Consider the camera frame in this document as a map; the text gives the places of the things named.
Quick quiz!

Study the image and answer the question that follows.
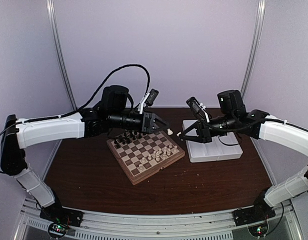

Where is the right aluminium frame post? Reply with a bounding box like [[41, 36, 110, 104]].
[[241, 0, 266, 98]]

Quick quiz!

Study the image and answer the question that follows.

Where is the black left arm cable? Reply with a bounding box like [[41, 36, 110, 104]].
[[76, 64, 151, 112]]

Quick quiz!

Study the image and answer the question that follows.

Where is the front aluminium rail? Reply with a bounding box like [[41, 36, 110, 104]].
[[12, 198, 305, 240]]

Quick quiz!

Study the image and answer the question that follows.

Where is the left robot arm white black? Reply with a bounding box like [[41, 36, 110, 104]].
[[0, 85, 173, 222]]

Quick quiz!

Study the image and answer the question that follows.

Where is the wooden chess board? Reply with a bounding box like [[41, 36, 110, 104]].
[[106, 131, 185, 185]]

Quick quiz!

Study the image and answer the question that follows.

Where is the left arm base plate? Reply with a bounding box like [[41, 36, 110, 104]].
[[39, 208, 83, 227]]

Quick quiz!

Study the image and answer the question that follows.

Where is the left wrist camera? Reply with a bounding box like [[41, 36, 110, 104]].
[[138, 89, 159, 114]]

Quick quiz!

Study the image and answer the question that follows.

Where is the controller board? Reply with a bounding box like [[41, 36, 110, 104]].
[[248, 223, 268, 238], [47, 223, 68, 238]]

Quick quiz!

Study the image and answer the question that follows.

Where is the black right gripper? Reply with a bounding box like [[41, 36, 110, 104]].
[[179, 112, 237, 144]]

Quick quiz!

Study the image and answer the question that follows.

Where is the white bishop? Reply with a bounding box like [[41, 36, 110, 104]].
[[167, 128, 173, 136]]

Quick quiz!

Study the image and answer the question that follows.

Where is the aluminium frame post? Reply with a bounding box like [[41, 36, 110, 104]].
[[46, 0, 77, 110], [241, 0, 266, 98]]

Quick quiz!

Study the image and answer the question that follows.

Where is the white plastic tray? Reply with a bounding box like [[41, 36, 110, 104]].
[[186, 132, 243, 163]]

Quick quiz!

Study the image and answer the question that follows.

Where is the left aluminium frame post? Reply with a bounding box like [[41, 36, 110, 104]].
[[46, 0, 77, 110]]

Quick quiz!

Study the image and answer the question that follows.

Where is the right controller board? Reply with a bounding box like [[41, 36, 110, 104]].
[[248, 223, 268, 238]]

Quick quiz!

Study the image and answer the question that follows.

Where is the row of dark chess pieces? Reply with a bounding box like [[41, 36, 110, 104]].
[[114, 130, 146, 148]]

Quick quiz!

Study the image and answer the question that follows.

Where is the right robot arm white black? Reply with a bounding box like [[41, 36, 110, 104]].
[[177, 89, 308, 221]]

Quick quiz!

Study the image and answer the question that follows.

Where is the left controller board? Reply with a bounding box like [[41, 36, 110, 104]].
[[47, 223, 68, 238]]

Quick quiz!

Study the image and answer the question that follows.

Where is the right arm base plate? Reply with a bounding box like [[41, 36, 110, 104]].
[[232, 206, 276, 226]]

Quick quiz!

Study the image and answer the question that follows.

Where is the white chess queen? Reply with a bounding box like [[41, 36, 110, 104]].
[[155, 152, 160, 162]]

